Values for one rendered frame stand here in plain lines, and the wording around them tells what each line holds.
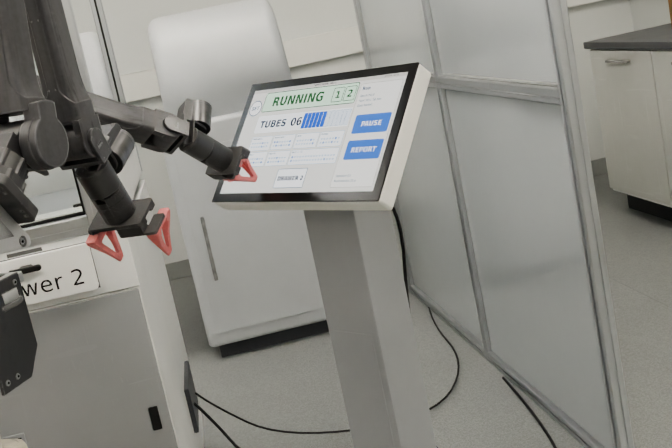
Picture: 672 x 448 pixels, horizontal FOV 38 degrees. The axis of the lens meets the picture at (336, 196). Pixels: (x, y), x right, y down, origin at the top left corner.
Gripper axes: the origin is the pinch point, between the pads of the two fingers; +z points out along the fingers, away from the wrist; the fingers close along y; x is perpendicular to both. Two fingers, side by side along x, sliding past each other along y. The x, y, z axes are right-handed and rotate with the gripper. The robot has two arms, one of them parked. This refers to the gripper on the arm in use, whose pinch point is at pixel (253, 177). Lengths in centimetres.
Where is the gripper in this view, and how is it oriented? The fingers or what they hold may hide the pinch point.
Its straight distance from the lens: 216.9
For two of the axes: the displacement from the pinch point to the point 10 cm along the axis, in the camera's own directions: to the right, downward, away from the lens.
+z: 6.5, 4.0, 6.4
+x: -2.8, 9.1, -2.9
